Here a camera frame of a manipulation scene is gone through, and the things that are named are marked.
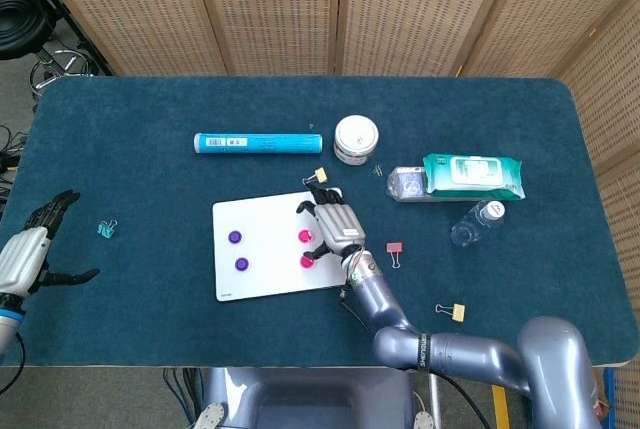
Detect white board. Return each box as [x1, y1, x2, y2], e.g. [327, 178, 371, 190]
[212, 188, 351, 303]

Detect dark blue table mat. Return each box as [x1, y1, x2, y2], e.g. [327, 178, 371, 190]
[0, 76, 632, 369]

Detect blue cables under table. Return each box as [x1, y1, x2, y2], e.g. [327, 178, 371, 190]
[162, 367, 204, 429]

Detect large yellow binder clip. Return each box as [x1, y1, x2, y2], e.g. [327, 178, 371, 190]
[434, 302, 466, 323]

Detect clear-wrapped tissue packs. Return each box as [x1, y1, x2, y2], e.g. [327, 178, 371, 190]
[385, 164, 474, 204]

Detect green wet wipes pack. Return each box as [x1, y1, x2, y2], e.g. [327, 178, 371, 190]
[422, 152, 527, 201]

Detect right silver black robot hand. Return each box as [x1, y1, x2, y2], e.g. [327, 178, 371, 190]
[295, 183, 367, 260]

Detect clear plastic water bottle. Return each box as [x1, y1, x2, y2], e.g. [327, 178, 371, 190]
[450, 199, 507, 249]

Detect black floor cables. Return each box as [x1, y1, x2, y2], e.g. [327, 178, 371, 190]
[0, 123, 26, 210]

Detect clear jar of binder clips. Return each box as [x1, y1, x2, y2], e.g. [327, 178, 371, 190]
[333, 115, 380, 167]

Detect blue cylindrical roll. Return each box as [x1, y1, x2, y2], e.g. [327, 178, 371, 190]
[193, 132, 323, 156]

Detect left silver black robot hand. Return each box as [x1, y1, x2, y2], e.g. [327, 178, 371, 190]
[0, 189, 101, 298]

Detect black stool with chrome ring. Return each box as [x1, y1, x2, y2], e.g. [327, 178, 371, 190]
[0, 0, 104, 100]

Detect grey-blue robot torso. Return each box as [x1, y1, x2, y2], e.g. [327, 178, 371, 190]
[192, 367, 439, 429]

